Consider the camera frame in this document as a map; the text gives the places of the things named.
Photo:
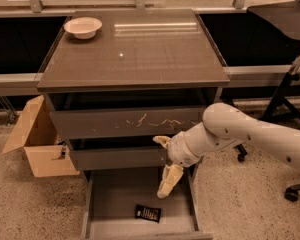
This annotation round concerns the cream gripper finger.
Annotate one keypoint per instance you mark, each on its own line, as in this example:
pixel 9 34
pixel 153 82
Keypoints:
pixel 162 140
pixel 170 177

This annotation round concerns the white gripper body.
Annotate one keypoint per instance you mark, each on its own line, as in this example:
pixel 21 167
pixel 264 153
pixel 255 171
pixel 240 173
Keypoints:
pixel 179 148

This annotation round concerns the black rxbar chocolate bar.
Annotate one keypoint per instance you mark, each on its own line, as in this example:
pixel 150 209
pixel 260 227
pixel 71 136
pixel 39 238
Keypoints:
pixel 147 213

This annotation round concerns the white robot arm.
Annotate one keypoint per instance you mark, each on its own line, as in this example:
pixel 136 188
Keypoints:
pixel 223 125

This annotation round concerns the grey top drawer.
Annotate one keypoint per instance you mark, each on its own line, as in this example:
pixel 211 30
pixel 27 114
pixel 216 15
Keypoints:
pixel 80 115

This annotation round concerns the grey drawer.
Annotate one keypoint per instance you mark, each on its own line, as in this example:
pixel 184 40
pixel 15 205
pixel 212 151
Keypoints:
pixel 112 196
pixel 117 152
pixel 80 115

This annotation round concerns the grey bottom drawer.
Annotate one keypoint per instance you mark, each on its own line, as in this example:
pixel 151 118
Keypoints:
pixel 112 196

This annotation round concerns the grey middle drawer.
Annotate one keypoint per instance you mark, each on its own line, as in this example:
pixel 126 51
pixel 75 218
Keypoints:
pixel 117 152

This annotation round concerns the grey drawer cabinet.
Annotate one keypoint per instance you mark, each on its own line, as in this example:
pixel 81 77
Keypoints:
pixel 135 50

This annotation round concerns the black office chair base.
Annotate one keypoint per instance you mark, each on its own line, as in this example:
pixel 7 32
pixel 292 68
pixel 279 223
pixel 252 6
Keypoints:
pixel 292 193

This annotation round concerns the open cardboard box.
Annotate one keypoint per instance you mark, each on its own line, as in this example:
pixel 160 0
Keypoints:
pixel 35 133

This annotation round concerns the white bowl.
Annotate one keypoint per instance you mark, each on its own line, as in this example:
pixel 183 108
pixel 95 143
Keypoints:
pixel 83 28

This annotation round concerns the black rolling stand table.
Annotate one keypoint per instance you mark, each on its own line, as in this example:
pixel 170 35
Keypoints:
pixel 260 48

